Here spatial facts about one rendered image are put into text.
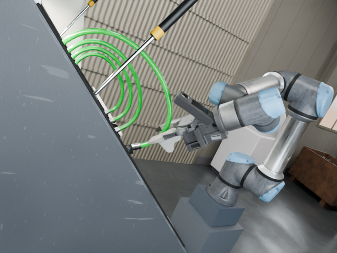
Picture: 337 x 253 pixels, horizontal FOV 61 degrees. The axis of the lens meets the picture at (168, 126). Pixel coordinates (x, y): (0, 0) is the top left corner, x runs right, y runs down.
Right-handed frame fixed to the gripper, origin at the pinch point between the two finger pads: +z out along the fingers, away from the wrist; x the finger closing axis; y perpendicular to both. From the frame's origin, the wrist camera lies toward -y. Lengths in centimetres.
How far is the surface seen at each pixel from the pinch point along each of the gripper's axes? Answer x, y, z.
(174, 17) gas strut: -18.8, -25.7, -23.2
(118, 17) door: 192, -52, 76
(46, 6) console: 24, -49, 27
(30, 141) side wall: -36.2, -18.0, 2.8
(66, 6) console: 28, -47, 23
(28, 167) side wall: -36.8, -14.1, 5.9
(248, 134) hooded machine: 285, 141, 19
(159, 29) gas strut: -20.3, -25.0, -20.3
